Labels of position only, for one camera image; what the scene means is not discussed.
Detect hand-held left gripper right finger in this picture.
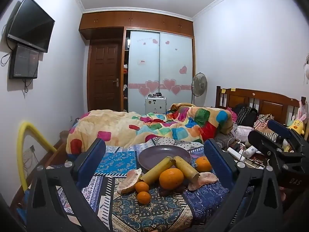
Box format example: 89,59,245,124
200,138,283,232

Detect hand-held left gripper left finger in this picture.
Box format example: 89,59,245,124
26,138,114,232

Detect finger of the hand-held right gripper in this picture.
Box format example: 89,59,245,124
267,119,309,151
248,130,303,172

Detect orange with sticker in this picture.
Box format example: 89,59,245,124
195,157,212,173

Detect peeled pomelo segment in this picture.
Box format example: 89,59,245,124
188,172,218,191

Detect yellow sugarcane piece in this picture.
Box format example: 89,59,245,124
172,156,200,182
140,157,178,185

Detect pomelo segment with rind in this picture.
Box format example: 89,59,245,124
117,169,143,194

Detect large orange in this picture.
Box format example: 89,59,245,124
159,168,184,190

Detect small tangerine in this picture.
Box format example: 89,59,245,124
137,191,151,205
135,181,150,194

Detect purple plate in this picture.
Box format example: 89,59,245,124
138,145,192,170

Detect yellow chick plush toy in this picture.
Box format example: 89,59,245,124
287,106,307,136

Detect white hair dryer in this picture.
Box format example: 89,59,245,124
227,146,257,161

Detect striped cloth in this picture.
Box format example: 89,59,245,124
253,115,275,131

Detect pink pillow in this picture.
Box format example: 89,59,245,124
235,125,254,142

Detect wooden headboard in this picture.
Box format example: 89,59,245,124
216,86,302,126

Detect black backpack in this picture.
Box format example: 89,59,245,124
235,106,258,127

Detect colourful checked blanket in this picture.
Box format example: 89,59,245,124
66,103,234,155

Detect yellow foam tube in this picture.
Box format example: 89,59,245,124
16,121,57,191

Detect standing fan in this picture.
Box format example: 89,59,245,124
191,72,208,107

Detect brown wooden door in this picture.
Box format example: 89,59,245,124
87,41,121,112

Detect wooden wardrobe with sliding doors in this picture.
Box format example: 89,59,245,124
79,11,195,114

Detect white cable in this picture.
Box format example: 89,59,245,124
226,137,242,148

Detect white wall socket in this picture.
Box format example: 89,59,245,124
23,145,37,160

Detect black cable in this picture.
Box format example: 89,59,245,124
22,77,33,94
0,24,15,66

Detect small black wall monitor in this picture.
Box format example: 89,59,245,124
9,44,40,80

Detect wall-mounted black television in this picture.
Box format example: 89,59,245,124
6,0,55,53

